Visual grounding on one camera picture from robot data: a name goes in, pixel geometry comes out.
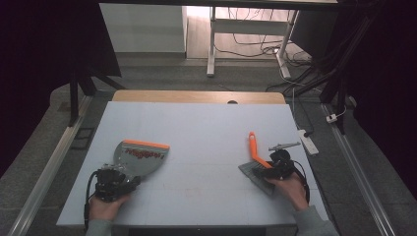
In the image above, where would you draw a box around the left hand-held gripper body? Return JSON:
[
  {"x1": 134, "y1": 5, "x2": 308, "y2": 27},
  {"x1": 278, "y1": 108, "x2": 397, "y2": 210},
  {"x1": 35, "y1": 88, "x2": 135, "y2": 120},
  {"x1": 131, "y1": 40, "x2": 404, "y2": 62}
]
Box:
[{"x1": 93, "y1": 162, "x2": 132, "y2": 203}]

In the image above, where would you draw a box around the white board table cover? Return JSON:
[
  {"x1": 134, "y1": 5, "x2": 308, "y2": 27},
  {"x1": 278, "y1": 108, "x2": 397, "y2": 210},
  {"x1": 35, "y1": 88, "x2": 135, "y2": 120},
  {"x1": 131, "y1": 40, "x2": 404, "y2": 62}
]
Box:
[{"x1": 56, "y1": 100, "x2": 329, "y2": 228}]

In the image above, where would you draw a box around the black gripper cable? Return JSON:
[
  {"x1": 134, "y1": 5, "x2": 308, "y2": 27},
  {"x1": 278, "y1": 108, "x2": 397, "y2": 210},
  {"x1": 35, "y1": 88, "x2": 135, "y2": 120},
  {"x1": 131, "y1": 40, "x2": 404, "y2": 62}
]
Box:
[
  {"x1": 290, "y1": 159, "x2": 311, "y2": 204},
  {"x1": 83, "y1": 170, "x2": 100, "y2": 231}
]

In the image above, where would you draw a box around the white power strip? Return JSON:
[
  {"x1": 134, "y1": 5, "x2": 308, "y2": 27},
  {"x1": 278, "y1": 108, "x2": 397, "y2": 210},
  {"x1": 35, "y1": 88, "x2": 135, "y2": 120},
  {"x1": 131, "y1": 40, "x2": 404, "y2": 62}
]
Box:
[{"x1": 297, "y1": 129, "x2": 320, "y2": 156}]

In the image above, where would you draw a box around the orange-handled grey brush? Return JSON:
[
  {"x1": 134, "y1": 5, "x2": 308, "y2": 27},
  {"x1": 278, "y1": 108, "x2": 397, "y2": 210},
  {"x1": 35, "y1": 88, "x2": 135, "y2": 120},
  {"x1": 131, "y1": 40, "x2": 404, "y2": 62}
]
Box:
[{"x1": 237, "y1": 131, "x2": 277, "y2": 198}]

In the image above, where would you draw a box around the black curtain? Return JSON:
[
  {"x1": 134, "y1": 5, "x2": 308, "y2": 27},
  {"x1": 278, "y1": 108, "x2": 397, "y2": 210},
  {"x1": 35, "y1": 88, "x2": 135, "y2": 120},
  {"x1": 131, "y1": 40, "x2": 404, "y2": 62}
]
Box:
[
  {"x1": 0, "y1": 0, "x2": 123, "y2": 180},
  {"x1": 337, "y1": 0, "x2": 417, "y2": 201}
]

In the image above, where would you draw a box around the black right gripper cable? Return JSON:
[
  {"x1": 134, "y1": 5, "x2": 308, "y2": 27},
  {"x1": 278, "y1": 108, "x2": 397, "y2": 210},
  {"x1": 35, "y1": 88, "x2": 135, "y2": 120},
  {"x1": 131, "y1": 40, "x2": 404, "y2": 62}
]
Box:
[{"x1": 290, "y1": 159, "x2": 311, "y2": 204}]

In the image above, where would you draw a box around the white desk frame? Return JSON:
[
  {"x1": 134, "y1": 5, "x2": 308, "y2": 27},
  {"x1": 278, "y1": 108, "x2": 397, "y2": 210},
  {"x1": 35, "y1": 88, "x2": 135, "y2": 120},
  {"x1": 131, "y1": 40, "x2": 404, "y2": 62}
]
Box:
[{"x1": 206, "y1": 5, "x2": 301, "y2": 80}]

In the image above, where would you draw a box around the person's left hand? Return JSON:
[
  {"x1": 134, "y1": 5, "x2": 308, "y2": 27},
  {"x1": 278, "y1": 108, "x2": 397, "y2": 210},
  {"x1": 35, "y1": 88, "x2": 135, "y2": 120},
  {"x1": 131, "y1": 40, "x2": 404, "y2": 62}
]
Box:
[{"x1": 89, "y1": 193, "x2": 132, "y2": 221}]

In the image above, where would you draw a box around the black metal stand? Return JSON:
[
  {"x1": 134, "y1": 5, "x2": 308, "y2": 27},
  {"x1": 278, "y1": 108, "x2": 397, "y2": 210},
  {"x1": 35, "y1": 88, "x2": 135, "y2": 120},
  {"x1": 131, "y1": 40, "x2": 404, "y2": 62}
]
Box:
[
  {"x1": 318, "y1": 13, "x2": 377, "y2": 136},
  {"x1": 67, "y1": 63, "x2": 126, "y2": 128}
]

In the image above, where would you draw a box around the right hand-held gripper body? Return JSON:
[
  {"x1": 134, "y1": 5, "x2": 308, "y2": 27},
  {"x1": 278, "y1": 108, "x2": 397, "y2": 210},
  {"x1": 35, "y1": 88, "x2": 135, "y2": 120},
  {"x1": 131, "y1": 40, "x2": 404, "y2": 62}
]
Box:
[{"x1": 266, "y1": 141, "x2": 302, "y2": 181}]

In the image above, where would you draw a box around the person's right hand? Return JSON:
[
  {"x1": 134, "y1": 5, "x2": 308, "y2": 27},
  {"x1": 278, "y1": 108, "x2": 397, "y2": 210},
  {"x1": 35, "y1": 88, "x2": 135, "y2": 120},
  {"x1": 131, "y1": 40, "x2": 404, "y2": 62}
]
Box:
[{"x1": 265, "y1": 172, "x2": 310, "y2": 211}]

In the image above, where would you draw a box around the aluminium floor rail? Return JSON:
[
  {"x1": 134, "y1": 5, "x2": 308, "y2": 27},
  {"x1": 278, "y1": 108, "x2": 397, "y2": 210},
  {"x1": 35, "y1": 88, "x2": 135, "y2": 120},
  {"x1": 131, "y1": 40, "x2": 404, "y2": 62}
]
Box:
[
  {"x1": 320, "y1": 101, "x2": 397, "y2": 236},
  {"x1": 7, "y1": 93, "x2": 95, "y2": 236}
]

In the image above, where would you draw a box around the grey dustpan with orange edge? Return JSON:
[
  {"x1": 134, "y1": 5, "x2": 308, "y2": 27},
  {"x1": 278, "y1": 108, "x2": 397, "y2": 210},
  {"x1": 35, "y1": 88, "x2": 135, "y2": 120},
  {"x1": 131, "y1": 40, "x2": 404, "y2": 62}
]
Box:
[{"x1": 112, "y1": 139, "x2": 171, "y2": 185}]

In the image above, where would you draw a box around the pile of red and green beans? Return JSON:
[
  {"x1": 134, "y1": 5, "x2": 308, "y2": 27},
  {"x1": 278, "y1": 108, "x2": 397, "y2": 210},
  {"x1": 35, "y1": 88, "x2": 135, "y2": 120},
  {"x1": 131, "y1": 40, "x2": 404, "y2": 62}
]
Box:
[{"x1": 125, "y1": 147, "x2": 165, "y2": 161}]

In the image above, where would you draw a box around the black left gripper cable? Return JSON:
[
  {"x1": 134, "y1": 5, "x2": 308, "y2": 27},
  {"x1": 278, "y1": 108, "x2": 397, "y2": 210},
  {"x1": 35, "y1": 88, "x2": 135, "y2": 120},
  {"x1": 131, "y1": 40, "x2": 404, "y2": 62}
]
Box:
[{"x1": 83, "y1": 170, "x2": 100, "y2": 231}]

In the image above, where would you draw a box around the black power strip cable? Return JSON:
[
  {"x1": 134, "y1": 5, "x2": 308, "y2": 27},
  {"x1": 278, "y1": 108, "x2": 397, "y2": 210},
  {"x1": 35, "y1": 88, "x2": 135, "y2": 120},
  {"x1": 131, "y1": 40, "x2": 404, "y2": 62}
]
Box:
[{"x1": 265, "y1": 73, "x2": 317, "y2": 138}]

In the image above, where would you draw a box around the tangle of black floor cables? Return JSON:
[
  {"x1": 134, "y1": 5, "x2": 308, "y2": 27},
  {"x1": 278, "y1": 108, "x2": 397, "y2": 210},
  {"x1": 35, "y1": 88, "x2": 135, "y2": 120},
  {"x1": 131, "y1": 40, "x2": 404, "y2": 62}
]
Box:
[{"x1": 214, "y1": 7, "x2": 318, "y2": 68}]

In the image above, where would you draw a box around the wooden table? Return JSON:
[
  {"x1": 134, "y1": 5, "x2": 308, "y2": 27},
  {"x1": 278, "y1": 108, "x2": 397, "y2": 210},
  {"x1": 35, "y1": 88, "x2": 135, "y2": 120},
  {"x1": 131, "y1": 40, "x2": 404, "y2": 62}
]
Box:
[{"x1": 111, "y1": 89, "x2": 287, "y2": 105}]

